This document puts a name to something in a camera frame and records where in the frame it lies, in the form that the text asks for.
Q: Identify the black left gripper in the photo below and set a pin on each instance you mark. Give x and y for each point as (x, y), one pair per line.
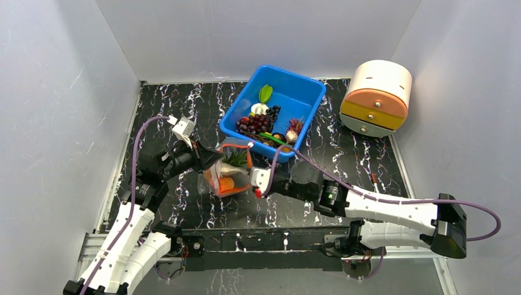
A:
(207, 157)

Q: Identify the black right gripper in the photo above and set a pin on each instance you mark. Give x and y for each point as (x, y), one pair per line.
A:
(275, 187)

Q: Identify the toy fish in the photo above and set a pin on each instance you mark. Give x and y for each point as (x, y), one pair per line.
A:
(228, 170)

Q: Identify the clear zip top bag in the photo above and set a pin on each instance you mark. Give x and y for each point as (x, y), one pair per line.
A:
(225, 147)

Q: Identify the toy pineapple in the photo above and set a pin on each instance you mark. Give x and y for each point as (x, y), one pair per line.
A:
(237, 158)

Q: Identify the toy peach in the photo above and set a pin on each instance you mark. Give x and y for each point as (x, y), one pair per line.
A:
(224, 186)

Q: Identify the green toy starfruit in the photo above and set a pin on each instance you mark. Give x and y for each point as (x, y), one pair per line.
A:
(265, 94)

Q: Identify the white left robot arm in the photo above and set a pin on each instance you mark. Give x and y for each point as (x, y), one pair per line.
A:
(121, 263)

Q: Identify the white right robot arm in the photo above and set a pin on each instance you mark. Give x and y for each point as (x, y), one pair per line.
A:
(378, 220)

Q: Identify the toy garlic bulb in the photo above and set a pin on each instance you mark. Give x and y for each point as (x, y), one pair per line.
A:
(291, 136)

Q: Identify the green toy chili pepper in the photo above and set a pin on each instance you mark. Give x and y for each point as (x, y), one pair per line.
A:
(274, 141)

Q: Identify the light red grape bunch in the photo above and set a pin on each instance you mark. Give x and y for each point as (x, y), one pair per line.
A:
(295, 125)

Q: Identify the dark red grape bunch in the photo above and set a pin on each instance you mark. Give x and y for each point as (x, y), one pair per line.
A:
(256, 124)

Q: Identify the white toy mushroom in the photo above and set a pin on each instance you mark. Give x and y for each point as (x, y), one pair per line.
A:
(259, 108)

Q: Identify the black grape bunch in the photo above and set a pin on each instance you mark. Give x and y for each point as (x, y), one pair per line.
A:
(273, 112)

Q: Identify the blue plastic bin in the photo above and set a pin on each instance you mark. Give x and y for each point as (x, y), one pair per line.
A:
(274, 101)

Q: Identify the red pen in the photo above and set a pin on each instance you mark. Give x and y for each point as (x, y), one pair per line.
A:
(375, 182)

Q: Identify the round drawer cabinet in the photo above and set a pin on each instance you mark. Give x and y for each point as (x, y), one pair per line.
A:
(376, 103)

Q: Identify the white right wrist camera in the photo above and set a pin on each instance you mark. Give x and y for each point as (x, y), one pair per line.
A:
(259, 178)

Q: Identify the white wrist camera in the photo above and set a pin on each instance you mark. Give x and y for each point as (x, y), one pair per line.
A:
(182, 129)
(259, 178)

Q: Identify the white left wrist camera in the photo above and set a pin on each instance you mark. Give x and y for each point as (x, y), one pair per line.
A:
(182, 129)

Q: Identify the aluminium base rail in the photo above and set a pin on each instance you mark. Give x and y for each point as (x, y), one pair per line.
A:
(261, 248)

